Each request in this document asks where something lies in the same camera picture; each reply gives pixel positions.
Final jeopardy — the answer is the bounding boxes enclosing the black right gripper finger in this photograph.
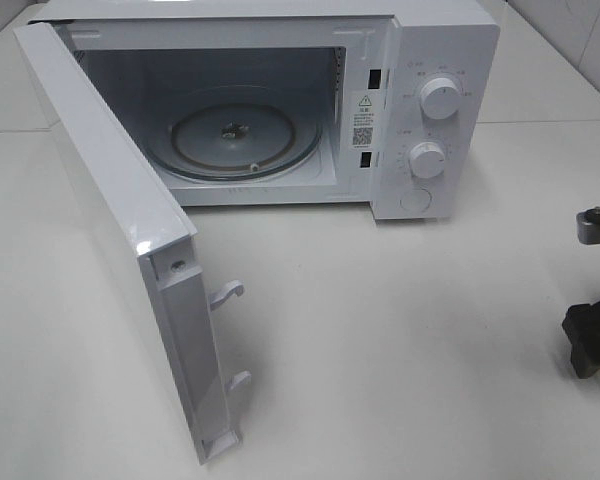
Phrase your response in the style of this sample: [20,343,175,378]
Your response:
[562,301,600,379]
[576,206,600,245]

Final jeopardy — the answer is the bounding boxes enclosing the round white door button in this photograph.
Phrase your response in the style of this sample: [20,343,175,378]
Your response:
[400,188,432,214]

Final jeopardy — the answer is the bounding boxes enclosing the white microwave door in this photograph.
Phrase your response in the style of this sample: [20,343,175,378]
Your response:
[15,23,251,462]

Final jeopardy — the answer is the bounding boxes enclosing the white lower microwave knob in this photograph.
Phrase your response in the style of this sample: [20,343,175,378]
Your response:
[408,141,446,179]

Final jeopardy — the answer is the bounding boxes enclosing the white microwave knob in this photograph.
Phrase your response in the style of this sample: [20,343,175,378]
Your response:
[419,76,461,120]
[408,141,446,179]

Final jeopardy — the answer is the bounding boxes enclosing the white upper microwave knob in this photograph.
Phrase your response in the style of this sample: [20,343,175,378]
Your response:
[419,76,461,120]

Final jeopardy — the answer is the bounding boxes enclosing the white microwave oven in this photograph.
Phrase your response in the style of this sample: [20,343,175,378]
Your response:
[24,1,500,220]

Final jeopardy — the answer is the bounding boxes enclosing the white warning label sticker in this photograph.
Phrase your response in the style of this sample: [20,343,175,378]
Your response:
[349,90,382,149]

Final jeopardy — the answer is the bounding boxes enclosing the glass microwave turntable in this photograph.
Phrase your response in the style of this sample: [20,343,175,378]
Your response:
[149,102,322,182]

